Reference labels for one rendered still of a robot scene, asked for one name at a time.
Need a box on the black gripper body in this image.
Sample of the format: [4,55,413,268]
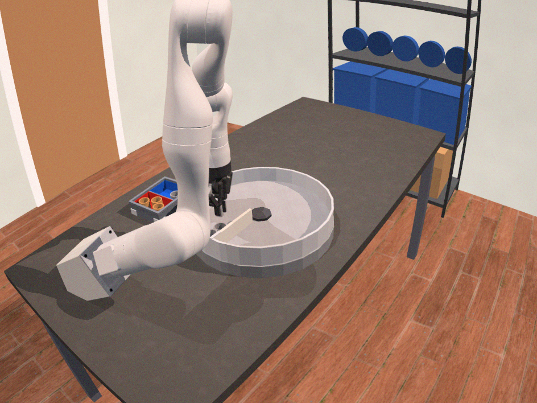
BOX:
[209,161,232,194]

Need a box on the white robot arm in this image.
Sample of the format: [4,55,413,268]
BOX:
[93,0,233,279]

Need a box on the white round turntable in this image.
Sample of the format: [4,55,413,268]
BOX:
[196,167,334,278]

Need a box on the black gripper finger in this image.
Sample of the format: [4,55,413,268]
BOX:
[208,182,224,217]
[222,172,233,212]

